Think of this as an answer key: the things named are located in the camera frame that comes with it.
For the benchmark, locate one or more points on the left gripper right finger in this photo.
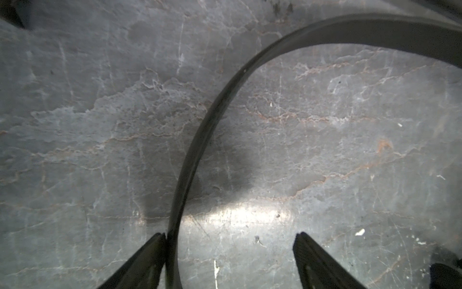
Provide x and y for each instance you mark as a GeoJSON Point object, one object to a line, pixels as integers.
{"type": "Point", "coordinates": [319, 270]}

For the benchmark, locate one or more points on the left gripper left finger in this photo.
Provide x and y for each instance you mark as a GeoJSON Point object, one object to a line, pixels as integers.
{"type": "Point", "coordinates": [143, 269]}

